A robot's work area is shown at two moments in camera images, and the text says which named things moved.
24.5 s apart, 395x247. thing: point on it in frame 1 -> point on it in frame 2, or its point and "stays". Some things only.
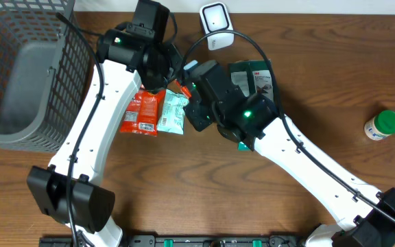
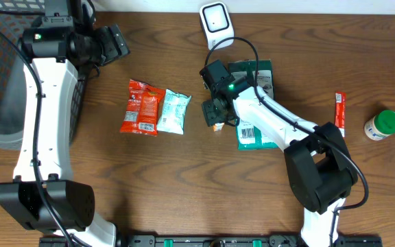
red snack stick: x=184 y=89 -> x=340 y=101
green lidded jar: x=384 y=124 stays
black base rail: x=183 y=240 stays
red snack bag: x=142 y=112 stays
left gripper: x=177 y=58 -> x=112 y=51
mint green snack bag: x=172 y=119 stays
